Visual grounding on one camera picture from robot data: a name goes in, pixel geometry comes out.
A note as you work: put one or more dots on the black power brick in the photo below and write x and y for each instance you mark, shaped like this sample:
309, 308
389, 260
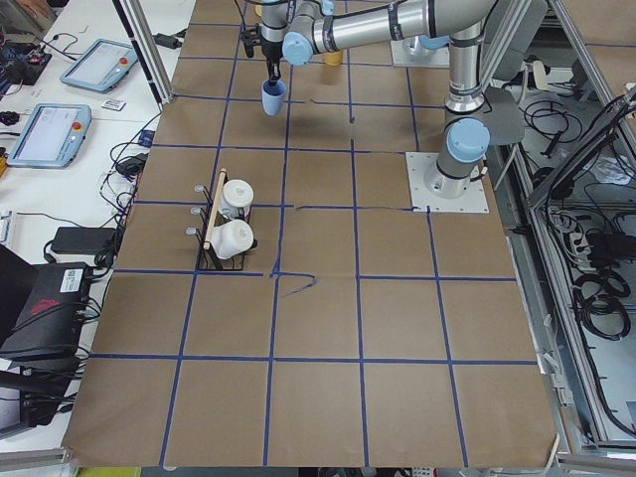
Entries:
69, 240

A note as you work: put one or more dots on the black wire mug rack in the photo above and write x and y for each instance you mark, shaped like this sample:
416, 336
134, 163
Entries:
207, 259

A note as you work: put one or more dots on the lower teach pendant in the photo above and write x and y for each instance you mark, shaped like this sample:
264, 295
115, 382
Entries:
52, 136

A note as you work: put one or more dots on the white mug near rack front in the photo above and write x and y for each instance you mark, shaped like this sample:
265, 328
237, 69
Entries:
232, 238

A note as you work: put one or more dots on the wooden rack handle rod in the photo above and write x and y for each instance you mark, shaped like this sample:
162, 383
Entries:
207, 244

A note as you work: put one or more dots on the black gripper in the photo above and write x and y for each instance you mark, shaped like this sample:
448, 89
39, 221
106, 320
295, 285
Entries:
270, 51

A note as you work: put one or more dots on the aluminium frame post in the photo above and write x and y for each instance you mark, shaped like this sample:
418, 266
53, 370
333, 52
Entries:
134, 22

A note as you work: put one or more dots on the teach pendant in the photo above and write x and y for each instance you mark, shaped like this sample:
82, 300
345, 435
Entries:
52, 136
101, 67

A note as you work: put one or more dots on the bamboo cylinder holder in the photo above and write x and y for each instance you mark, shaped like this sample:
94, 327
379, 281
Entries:
333, 59

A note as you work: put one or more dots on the light blue plastic cup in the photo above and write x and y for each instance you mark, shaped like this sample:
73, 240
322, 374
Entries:
273, 94

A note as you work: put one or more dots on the upper teach pendant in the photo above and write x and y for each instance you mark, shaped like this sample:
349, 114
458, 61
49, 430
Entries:
101, 67

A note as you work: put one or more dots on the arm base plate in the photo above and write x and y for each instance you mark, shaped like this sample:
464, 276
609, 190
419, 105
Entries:
431, 191
412, 54

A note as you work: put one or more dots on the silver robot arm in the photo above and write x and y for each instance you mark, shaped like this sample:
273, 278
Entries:
373, 83

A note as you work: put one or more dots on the black computer box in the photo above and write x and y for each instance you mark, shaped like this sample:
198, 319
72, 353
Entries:
39, 308

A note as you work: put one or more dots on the white mug far rack side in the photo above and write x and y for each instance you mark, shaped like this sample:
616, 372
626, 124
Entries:
237, 196

